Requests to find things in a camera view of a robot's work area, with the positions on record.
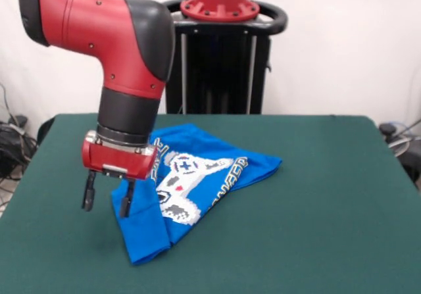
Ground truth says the dark green table cloth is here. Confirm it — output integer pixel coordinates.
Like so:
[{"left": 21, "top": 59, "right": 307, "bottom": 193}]
[{"left": 0, "top": 112, "right": 421, "bottom": 294}]

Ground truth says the blue printed t-shirt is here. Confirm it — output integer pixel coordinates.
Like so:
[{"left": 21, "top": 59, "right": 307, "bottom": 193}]
[{"left": 110, "top": 123, "right": 284, "bottom": 266}]

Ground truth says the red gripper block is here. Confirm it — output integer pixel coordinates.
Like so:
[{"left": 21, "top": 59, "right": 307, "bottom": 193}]
[{"left": 81, "top": 130, "right": 159, "bottom": 218}]

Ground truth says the black cable tangle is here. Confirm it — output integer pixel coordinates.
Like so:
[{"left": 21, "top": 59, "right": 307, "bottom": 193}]
[
  {"left": 378, "top": 118, "right": 421, "bottom": 185},
  {"left": 0, "top": 83, "right": 39, "bottom": 180}
]

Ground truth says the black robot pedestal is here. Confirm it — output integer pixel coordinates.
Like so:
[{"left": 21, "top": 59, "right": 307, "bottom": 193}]
[{"left": 162, "top": 0, "right": 289, "bottom": 114}]

